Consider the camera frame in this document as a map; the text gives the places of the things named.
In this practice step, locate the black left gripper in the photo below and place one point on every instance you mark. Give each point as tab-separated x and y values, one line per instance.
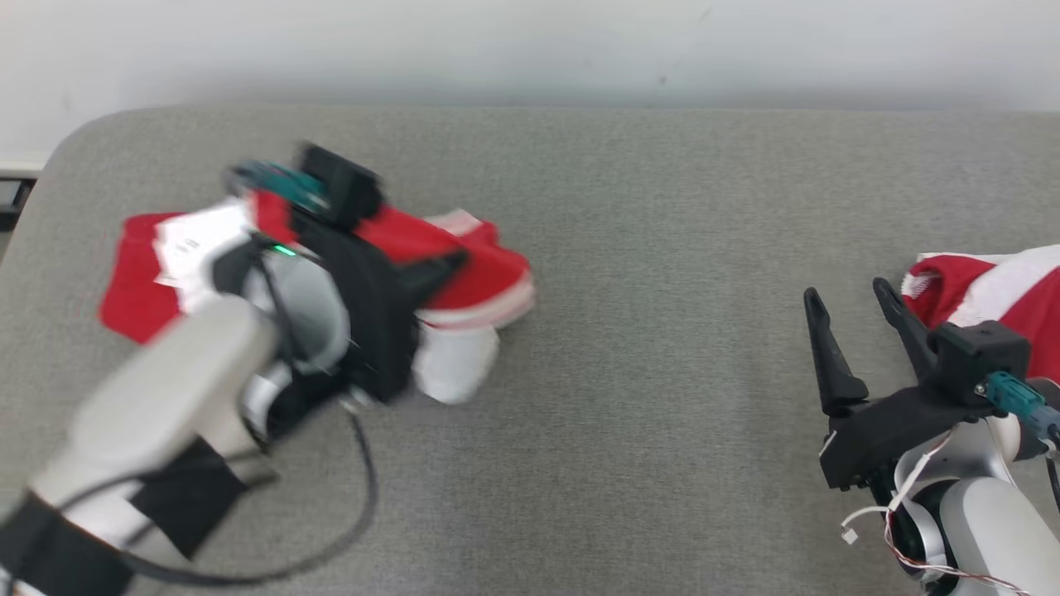
373	306

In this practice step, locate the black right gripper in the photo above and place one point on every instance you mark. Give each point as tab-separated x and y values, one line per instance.
894	434

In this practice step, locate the red jersey with white trim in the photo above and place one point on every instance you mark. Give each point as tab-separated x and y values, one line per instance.
480	273

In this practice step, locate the red shorts with white stripe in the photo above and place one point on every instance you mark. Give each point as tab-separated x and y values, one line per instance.
994	290

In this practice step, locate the white paper label tag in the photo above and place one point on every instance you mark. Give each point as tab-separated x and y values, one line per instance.
203	248

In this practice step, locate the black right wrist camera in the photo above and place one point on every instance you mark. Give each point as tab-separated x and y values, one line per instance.
981	360

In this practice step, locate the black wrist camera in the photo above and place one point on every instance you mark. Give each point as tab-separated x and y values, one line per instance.
981	360
344	186

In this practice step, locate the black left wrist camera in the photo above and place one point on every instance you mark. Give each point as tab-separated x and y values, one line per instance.
344	186

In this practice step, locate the teal right camera connector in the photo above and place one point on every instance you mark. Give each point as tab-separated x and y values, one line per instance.
1023	401

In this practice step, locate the teal camera connector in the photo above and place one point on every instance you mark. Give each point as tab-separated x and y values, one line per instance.
277	184
1023	401

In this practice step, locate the teal left camera connector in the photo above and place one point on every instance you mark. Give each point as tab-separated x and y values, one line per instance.
277	184

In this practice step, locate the white wall baseboard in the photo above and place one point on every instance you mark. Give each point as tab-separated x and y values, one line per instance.
18	164

